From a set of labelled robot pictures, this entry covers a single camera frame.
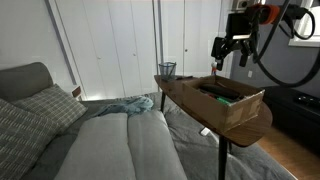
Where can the black tv stand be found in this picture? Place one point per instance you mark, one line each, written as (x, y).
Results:
(302, 122)

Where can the grey sofa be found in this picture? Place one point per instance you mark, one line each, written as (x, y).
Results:
(160, 144)

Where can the black object in box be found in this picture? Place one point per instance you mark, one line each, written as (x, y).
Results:
(221, 91)

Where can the green marker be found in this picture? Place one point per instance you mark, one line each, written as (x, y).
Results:
(222, 100)

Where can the wooden oval side table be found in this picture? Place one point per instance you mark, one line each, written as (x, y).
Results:
(242, 135)

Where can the dark pen on table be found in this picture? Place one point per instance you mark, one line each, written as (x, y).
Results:
(183, 77)

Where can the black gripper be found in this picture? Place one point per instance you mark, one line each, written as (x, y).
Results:
(222, 46)

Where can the white window frame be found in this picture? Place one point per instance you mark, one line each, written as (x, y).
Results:
(304, 26)

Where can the striped grey cushion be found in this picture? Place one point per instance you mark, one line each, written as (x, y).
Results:
(23, 138)

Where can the white wall outlet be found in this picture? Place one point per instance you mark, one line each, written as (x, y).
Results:
(250, 73)

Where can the open cardboard box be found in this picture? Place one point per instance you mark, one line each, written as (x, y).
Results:
(221, 116)

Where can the light blue cloth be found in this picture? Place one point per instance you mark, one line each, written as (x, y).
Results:
(131, 107)

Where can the metal mesh pen cup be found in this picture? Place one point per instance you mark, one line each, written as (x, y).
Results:
(167, 70)

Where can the black device on stand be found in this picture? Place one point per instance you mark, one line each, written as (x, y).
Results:
(307, 100)

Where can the plaid grey cushion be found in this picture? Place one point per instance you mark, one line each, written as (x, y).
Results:
(55, 104)

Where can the small wooden nightstand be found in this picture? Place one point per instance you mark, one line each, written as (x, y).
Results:
(76, 92)

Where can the robot arm with black cables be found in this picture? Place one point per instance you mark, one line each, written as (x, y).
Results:
(247, 21)

